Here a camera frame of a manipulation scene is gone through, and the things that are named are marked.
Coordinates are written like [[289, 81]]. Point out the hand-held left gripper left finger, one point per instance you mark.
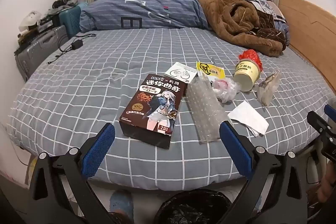
[[98, 150]]

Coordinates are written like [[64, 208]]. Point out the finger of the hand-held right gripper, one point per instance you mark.
[[331, 111], [317, 121]]

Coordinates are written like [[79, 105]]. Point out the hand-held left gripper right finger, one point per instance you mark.
[[233, 145]]

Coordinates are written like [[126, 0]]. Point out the white tissue paper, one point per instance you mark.
[[249, 116]]

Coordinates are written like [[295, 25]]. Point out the clear bubble wrap sheet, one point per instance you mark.
[[204, 108]]

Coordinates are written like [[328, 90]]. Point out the clear plastic bag with pink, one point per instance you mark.
[[223, 87]]

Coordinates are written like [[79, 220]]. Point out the clear plastic wrapper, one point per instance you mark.
[[267, 90]]

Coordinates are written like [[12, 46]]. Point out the dark brown cookie box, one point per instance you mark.
[[155, 108]]

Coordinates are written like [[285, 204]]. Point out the cream yogurt cup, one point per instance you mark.
[[246, 74]]

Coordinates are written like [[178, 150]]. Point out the trash bin with black bag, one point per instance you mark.
[[189, 208]]

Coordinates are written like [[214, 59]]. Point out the yellow snack wrapper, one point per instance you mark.
[[210, 70]]

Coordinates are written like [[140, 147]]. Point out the white earphone box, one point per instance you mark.
[[178, 71]]

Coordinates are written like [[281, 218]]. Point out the red plastic bag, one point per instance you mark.
[[250, 54]]

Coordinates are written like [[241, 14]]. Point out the person's right hand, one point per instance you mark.
[[328, 187]]

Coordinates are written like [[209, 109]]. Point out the blue slipper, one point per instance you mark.
[[119, 203]]

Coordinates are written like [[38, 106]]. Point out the bed with grey checked sheet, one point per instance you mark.
[[105, 82]]

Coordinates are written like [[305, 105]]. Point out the wooden headboard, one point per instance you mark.
[[309, 29]]

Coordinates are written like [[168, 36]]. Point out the silver foil wrapper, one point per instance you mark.
[[212, 59]]

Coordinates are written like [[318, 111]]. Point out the grey suitcase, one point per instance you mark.
[[39, 45]]

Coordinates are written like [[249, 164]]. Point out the white and blue patterned pillow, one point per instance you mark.
[[267, 3]]

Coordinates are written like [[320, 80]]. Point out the brown fleece blanket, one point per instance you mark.
[[223, 16]]

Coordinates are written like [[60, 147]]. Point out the pile of dark items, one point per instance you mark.
[[47, 19]]

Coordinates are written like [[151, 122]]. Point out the white plastic object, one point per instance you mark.
[[30, 19]]

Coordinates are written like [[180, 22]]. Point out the blue striped duvet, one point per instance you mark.
[[157, 11]]

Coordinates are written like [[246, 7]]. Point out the black headphones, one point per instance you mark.
[[63, 1]]

